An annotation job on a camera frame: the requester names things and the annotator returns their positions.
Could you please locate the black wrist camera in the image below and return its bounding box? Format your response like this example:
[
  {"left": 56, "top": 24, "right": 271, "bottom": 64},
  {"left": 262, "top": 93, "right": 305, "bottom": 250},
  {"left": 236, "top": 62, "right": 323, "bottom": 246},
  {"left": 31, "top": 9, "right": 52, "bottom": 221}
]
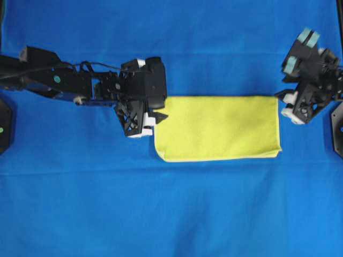
[
  {"left": 281, "top": 27, "right": 340, "bottom": 83},
  {"left": 125, "top": 57, "right": 167, "bottom": 101}
]

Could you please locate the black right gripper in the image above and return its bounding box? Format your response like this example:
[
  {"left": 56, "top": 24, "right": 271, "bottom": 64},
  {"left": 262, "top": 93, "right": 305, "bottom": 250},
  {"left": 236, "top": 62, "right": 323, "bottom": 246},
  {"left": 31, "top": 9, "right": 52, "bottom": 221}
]
[{"left": 275, "top": 68, "right": 338, "bottom": 125}]

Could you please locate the yellow-green towel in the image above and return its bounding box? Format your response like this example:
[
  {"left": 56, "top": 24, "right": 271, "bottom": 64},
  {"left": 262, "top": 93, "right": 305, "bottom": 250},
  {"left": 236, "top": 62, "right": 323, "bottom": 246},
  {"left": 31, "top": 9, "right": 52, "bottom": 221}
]
[{"left": 154, "top": 96, "right": 282, "bottom": 162}]

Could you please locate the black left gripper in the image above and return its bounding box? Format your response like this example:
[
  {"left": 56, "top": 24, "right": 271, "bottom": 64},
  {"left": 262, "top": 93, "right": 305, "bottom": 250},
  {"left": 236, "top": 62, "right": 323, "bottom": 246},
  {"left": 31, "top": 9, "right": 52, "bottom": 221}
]
[{"left": 92, "top": 59, "right": 168, "bottom": 138}]

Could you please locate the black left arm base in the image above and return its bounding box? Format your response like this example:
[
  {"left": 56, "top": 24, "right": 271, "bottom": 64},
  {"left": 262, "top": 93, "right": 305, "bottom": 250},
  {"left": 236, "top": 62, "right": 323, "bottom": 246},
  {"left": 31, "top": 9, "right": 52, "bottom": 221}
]
[{"left": 1, "top": 97, "right": 13, "bottom": 155}]

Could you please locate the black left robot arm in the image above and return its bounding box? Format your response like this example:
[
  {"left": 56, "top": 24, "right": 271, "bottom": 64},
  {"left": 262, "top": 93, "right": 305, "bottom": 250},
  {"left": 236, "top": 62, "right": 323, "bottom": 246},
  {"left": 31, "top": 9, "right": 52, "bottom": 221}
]
[{"left": 1, "top": 46, "right": 168, "bottom": 138}]

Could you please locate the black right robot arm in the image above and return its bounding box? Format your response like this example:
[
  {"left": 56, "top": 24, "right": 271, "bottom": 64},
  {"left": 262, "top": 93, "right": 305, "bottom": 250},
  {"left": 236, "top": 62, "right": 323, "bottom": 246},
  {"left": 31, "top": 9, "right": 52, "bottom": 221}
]
[{"left": 275, "top": 48, "right": 342, "bottom": 125}]

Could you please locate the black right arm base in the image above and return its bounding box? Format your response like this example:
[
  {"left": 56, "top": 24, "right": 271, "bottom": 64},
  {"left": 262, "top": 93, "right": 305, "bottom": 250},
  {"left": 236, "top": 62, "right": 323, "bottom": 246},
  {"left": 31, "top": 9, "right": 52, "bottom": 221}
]
[{"left": 330, "top": 103, "right": 343, "bottom": 158}]

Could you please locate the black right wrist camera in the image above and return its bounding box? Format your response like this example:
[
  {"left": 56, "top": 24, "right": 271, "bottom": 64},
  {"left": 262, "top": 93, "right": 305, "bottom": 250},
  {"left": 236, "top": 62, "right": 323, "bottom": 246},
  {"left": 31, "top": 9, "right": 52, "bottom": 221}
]
[{"left": 281, "top": 27, "right": 340, "bottom": 83}]

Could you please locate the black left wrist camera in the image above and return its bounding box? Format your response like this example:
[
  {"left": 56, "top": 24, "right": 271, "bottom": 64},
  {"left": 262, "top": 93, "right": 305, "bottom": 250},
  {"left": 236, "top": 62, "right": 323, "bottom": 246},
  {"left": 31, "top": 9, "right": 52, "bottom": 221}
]
[{"left": 125, "top": 57, "right": 167, "bottom": 101}]

